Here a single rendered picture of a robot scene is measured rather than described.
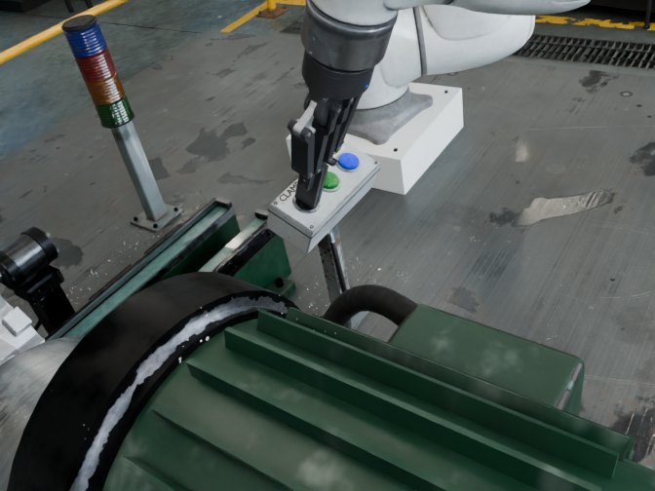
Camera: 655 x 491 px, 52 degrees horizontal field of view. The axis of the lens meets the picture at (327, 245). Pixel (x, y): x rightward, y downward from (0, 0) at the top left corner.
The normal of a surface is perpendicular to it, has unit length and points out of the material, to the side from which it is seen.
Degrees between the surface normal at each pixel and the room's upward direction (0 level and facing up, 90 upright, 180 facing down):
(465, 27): 97
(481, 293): 0
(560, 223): 0
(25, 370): 9
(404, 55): 89
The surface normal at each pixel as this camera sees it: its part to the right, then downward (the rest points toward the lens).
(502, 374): -0.16, -0.76
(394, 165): -0.54, 0.60
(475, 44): 0.03, 0.63
